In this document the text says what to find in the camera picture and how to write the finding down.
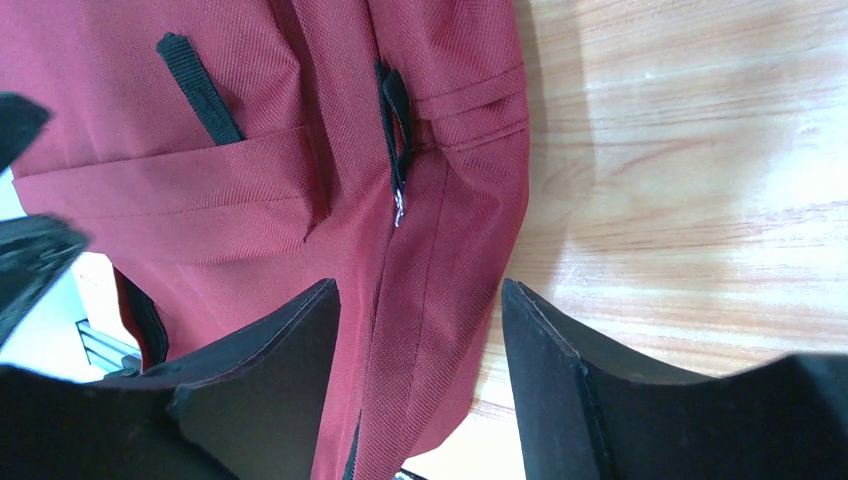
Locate red backpack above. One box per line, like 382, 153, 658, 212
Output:
1, 1, 529, 479

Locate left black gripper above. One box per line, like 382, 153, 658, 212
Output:
1, 92, 89, 343

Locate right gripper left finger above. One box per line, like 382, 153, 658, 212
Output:
1, 279, 340, 479

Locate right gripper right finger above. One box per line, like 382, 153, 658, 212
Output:
501, 279, 847, 479

